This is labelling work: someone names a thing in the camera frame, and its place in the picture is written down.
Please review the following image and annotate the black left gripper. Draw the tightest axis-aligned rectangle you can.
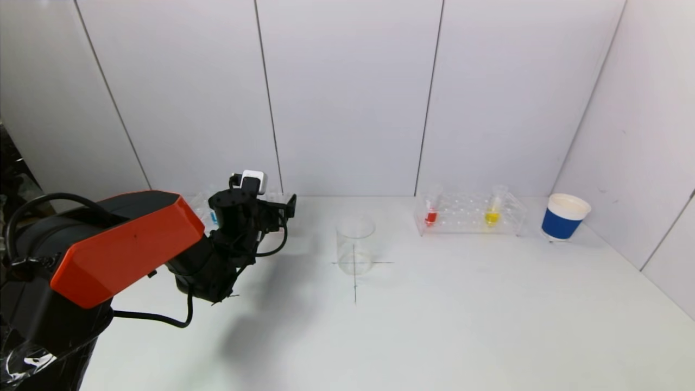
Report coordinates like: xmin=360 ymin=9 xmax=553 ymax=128
xmin=258 ymin=193 xmax=297 ymax=232

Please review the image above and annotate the clear glass beaker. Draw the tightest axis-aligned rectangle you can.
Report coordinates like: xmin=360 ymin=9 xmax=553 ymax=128
xmin=335 ymin=215 xmax=376 ymax=276

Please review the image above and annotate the clear acrylic test tube rack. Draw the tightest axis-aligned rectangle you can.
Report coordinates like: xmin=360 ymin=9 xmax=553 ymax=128
xmin=189 ymin=191 xmax=295 ymax=235
xmin=414 ymin=191 xmax=527 ymax=237

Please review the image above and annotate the test tube with red liquid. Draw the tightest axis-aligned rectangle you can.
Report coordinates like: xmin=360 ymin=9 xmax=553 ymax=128
xmin=424 ymin=185 xmax=443 ymax=226

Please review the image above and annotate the test tube with yellow liquid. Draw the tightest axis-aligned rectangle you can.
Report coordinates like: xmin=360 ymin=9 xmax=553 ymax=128
xmin=483 ymin=185 xmax=509 ymax=226

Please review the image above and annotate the blue white paper cup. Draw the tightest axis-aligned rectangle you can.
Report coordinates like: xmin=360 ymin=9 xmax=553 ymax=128
xmin=541 ymin=193 xmax=592 ymax=242

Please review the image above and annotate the black metal stand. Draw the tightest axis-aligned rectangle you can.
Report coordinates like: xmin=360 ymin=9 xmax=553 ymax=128
xmin=0 ymin=122 xmax=45 ymax=203

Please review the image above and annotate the black cable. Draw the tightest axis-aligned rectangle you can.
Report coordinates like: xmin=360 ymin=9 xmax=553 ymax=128
xmin=110 ymin=293 xmax=195 ymax=330
xmin=254 ymin=216 xmax=289 ymax=258

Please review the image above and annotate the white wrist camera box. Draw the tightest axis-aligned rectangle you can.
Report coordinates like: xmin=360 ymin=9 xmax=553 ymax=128
xmin=238 ymin=169 xmax=269 ymax=196

